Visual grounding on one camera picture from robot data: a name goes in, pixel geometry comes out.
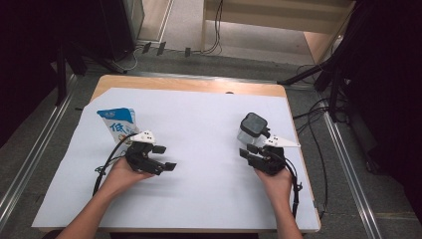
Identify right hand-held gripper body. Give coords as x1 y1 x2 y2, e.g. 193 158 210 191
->
248 133 302 176

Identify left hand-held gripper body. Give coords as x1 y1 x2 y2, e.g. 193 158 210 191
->
124 130 167 176

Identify clear container with black lid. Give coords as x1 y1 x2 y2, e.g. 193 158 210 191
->
236 112 272 147

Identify blue and white snack bag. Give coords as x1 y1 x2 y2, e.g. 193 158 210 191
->
97 107 142 157

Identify person's right hand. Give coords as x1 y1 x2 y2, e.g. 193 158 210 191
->
254 168 294 206

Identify person's left hand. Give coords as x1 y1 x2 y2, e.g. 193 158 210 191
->
105 157 155 197

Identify white paper sheet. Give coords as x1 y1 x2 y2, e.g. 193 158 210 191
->
32 87 320 232

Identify wooden table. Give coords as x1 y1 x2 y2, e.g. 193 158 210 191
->
38 74 322 233

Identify black stand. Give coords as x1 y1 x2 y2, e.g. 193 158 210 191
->
54 39 128 108
277 49 353 123

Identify light wooden bench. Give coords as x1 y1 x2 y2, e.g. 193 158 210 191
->
200 0 357 65

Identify left hand-held gripper cable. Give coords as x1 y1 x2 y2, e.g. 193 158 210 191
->
92 132 137 197

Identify hand-held gripper cable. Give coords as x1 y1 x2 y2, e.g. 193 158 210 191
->
282 155 304 219
92 132 137 197

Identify right hand-held gripper cable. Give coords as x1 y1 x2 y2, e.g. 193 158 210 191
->
282 155 304 219

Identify black floor cables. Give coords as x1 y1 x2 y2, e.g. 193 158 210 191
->
292 64 333 220

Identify metal floor rail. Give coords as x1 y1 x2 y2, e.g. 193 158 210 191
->
0 74 78 231
322 109 383 239

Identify white floor cable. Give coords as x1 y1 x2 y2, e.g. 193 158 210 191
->
110 46 139 73

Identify black hanging cables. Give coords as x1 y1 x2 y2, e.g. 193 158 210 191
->
202 0 224 55

